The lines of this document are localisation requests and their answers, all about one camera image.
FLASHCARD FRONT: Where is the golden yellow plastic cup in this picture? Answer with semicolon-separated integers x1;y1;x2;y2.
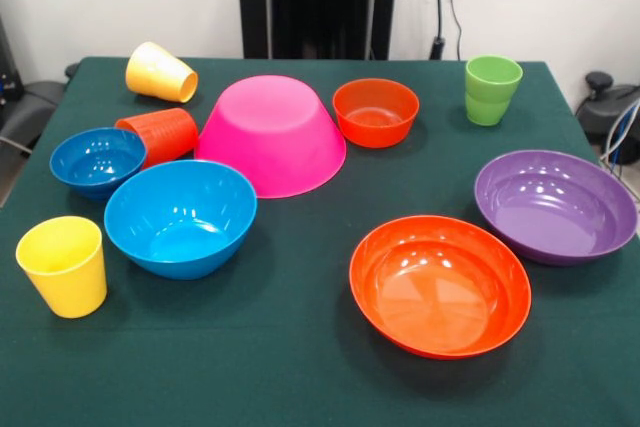
124;41;199;104

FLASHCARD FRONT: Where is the dark green tablecloth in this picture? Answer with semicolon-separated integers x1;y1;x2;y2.
0;55;640;427

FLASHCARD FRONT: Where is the purple plastic bowl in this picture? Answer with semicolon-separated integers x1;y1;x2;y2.
473;148;639;267

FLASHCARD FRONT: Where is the tangle of floor cables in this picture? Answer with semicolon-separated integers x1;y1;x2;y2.
598;99;640;171

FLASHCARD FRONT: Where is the large shallow orange bowl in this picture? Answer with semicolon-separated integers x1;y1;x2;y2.
348;215;533;361

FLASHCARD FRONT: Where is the small orange bowl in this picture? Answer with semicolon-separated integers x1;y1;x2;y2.
332;78;420;149

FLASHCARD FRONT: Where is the light blue plastic bowl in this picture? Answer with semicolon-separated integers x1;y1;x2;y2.
103;159;259;282

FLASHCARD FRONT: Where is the black hanging cable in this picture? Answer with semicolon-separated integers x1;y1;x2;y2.
429;0;464;61

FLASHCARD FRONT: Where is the green plastic cup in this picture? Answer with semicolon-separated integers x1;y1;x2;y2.
464;54;524;127

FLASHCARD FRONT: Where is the small dark blue bowl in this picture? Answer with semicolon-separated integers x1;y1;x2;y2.
49;127;148;202

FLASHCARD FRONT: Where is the red-orange plastic cup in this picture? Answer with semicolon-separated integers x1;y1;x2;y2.
114;107;200;169

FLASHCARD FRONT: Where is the pink plastic bowl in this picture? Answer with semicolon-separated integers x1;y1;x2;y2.
194;74;348;200

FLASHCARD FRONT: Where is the lemon yellow plastic cup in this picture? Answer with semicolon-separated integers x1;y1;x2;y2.
15;215;108;320

